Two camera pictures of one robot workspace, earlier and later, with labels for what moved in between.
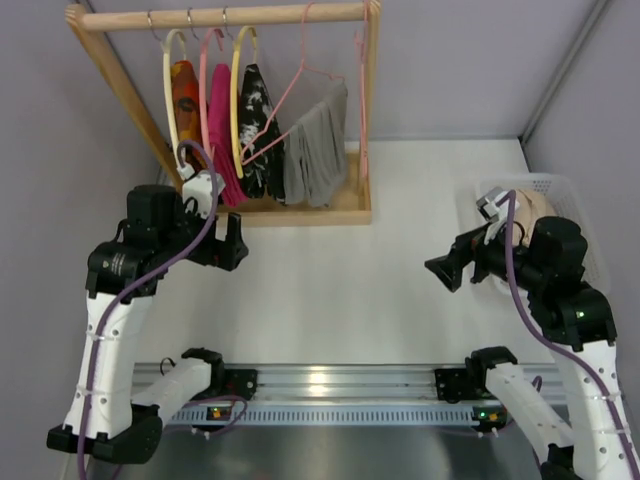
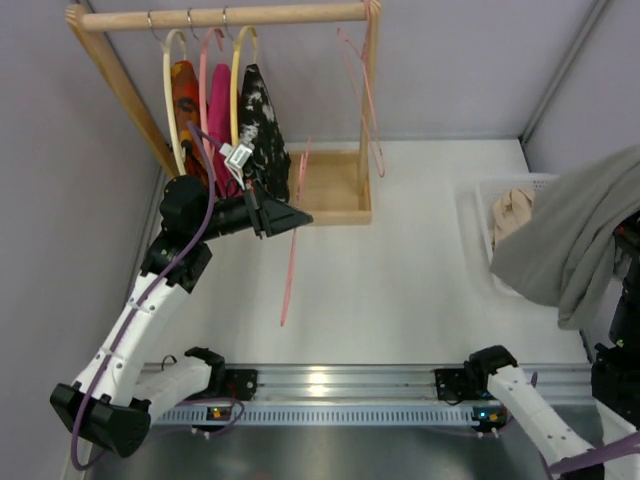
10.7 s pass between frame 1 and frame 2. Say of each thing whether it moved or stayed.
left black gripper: moved
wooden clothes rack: stayed
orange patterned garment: stayed
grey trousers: moved
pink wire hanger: moved
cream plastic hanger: stayed
